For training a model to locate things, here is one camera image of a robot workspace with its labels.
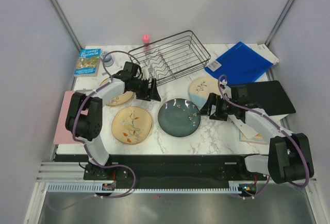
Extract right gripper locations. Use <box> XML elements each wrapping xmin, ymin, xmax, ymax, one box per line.
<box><xmin>197</xmin><ymin>93</ymin><xmax>237</xmax><ymax>122</ymax></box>

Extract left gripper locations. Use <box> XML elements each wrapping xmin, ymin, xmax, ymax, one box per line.
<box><xmin>129</xmin><ymin>78</ymin><xmax>161</xmax><ymax>102</ymax></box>

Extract cream and blue plate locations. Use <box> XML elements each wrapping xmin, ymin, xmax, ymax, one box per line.
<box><xmin>188</xmin><ymin>77</ymin><xmax>220</xmax><ymax>109</ymax></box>

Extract beige bird plate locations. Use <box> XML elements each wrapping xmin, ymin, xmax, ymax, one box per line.
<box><xmin>96</xmin><ymin>79</ymin><xmax>134</xmax><ymax>106</ymax></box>
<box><xmin>111</xmin><ymin>107</ymin><xmax>153</xmax><ymax>145</ymax></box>

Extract dark teal plate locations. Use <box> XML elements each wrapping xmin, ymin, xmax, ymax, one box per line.
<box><xmin>157</xmin><ymin>98</ymin><xmax>201</xmax><ymax>137</ymax></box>

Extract beige bird plate front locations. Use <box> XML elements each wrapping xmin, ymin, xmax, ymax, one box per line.
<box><xmin>111</xmin><ymin>107</ymin><xmax>153</xmax><ymax>145</ymax></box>

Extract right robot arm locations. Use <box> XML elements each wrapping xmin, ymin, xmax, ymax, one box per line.
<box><xmin>199</xmin><ymin>81</ymin><xmax>314</xmax><ymax>187</ymax></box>

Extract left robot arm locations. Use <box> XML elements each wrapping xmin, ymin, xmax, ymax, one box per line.
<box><xmin>65</xmin><ymin>62</ymin><xmax>161</xmax><ymax>179</ymax></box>

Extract blue folder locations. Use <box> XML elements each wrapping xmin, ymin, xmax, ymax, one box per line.
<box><xmin>205</xmin><ymin>42</ymin><xmax>273</xmax><ymax>85</ymax></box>

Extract yellow book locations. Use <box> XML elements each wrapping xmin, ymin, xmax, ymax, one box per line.
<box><xmin>239</xmin><ymin>131</ymin><xmax>268</xmax><ymax>145</ymax></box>

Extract small blue lid jar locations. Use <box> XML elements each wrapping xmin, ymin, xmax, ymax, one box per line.
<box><xmin>101</xmin><ymin>51</ymin><xmax>113</xmax><ymax>67</ymax></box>

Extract pink cap bottle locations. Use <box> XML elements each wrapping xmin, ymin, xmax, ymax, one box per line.
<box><xmin>142</xmin><ymin>34</ymin><xmax>150</xmax><ymax>50</ymax></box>

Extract blue treehouse book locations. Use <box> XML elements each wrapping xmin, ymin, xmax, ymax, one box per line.
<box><xmin>74</xmin><ymin>48</ymin><xmax>101</xmax><ymax>77</ymax></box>

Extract white paper sheets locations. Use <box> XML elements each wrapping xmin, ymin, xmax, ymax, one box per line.
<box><xmin>252</xmin><ymin>44</ymin><xmax>279</xmax><ymax>65</ymax></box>

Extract pink clipboard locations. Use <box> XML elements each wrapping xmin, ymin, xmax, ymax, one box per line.
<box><xmin>53</xmin><ymin>91</ymin><xmax>78</xmax><ymax>145</ymax></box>

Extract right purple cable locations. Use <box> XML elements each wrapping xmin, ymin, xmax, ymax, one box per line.
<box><xmin>218</xmin><ymin>74</ymin><xmax>310</xmax><ymax>200</ymax></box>

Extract black wire dish rack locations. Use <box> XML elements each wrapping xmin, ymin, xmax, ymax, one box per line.
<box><xmin>128</xmin><ymin>30</ymin><xmax>211</xmax><ymax>86</ymax></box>

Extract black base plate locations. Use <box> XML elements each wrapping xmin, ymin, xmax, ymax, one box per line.
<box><xmin>82</xmin><ymin>154</ymin><xmax>269</xmax><ymax>190</ymax></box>

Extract white cable duct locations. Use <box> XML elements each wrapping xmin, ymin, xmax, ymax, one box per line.
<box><xmin>47</xmin><ymin>182</ymin><xmax>253</xmax><ymax>194</ymax></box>

